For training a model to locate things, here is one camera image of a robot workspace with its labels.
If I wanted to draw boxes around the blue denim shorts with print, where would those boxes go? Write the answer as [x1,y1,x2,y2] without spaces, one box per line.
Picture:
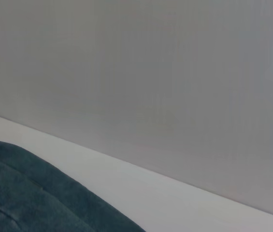
[0,137,147,232]

